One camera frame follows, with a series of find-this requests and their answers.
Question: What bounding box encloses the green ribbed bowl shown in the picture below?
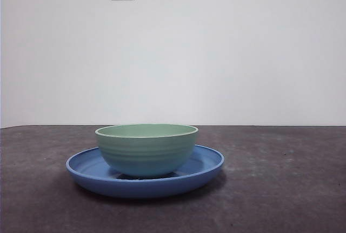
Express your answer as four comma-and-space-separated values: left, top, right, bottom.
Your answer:
95, 123, 199, 178

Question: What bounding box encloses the blue round plate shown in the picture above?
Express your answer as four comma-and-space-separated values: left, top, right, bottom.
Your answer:
65, 144, 225, 199

